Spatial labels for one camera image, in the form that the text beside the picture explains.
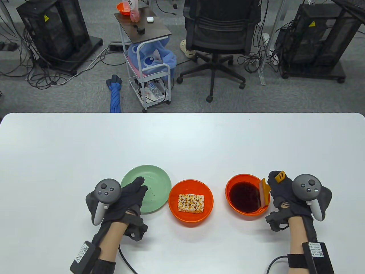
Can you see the person's right hand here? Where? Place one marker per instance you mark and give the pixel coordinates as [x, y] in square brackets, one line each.
[285, 194]

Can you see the person's left hand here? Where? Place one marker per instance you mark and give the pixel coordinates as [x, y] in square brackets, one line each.
[125, 199]

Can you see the grey handheld controller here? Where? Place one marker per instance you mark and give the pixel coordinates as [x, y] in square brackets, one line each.
[306, 187]
[107, 189]

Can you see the dark soy sauce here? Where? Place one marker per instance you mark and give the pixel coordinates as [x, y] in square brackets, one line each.
[245, 197]

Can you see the puffed rice cake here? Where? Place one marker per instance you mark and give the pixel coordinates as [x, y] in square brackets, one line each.
[191, 203]

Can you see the person's left forearm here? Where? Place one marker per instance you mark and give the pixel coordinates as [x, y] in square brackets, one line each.
[111, 242]

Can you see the person's right forearm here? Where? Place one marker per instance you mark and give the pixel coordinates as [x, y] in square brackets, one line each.
[298, 237]

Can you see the black forearm sensor box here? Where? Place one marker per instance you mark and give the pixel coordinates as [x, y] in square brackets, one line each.
[319, 259]
[84, 255]

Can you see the orange bowl holding soy sauce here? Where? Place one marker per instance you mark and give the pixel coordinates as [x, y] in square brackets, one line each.
[248, 177]

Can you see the orange bowl holding rice cake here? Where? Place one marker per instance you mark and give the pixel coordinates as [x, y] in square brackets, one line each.
[174, 199]

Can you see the green round plate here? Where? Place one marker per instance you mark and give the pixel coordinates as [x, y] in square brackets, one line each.
[159, 182]

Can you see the blue folded umbrella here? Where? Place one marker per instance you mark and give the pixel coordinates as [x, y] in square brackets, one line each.
[115, 97]

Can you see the clear water bottle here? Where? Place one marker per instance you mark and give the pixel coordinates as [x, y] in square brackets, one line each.
[154, 89]

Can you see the white metal desk leg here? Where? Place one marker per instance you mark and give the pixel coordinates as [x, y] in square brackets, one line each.
[263, 68]

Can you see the blue plush toy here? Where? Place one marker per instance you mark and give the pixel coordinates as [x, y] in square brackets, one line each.
[168, 60]

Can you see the black equipment cabinet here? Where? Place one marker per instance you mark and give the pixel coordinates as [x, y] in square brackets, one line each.
[313, 42]
[57, 28]

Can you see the small black gadget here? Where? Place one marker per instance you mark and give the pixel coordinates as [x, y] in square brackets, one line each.
[140, 30]

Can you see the white cart with wooden top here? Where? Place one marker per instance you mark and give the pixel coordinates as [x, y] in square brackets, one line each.
[148, 28]

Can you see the black office chair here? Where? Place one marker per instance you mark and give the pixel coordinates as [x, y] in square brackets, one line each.
[219, 28]

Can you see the pink plastic bag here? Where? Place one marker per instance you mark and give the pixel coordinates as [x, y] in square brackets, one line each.
[135, 14]

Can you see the small orange bowl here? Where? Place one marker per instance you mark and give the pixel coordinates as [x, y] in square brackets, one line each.
[122, 10]

